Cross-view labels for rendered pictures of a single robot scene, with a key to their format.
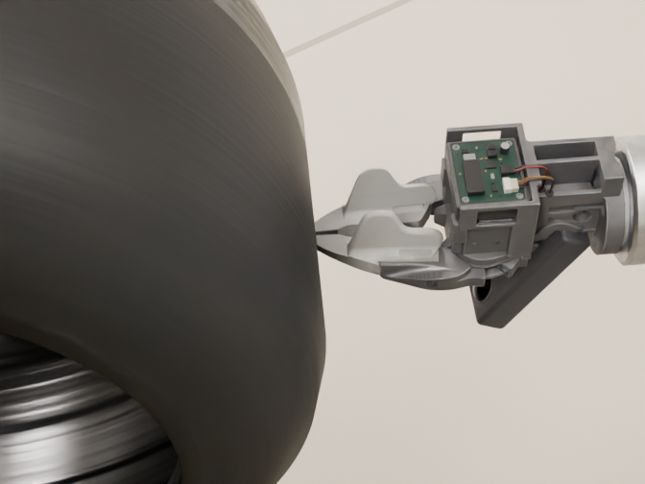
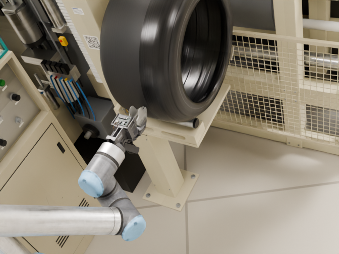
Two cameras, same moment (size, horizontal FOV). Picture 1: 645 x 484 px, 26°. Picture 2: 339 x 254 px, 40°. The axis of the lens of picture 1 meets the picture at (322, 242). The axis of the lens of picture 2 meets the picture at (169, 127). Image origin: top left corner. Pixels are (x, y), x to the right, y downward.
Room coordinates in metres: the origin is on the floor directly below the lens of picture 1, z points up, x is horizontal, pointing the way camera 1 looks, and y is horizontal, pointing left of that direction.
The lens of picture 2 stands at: (1.52, -0.76, 2.35)
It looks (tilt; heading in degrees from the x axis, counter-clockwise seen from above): 48 degrees down; 138
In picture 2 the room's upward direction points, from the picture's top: 21 degrees counter-clockwise
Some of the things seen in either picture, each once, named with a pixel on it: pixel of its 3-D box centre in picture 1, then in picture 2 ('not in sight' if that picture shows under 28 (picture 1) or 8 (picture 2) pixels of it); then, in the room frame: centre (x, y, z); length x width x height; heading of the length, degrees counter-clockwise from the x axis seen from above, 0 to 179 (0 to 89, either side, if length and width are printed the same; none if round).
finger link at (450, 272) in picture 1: (441, 254); not in sight; (0.56, -0.08, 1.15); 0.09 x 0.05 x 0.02; 95
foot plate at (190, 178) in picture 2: not in sight; (170, 186); (0.20, 0.26, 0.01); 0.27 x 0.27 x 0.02; 5
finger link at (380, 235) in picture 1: (375, 234); (133, 112); (0.56, -0.04, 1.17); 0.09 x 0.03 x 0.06; 95
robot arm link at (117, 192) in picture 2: not in sight; (111, 196); (0.62, -0.32, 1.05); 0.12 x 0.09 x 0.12; 155
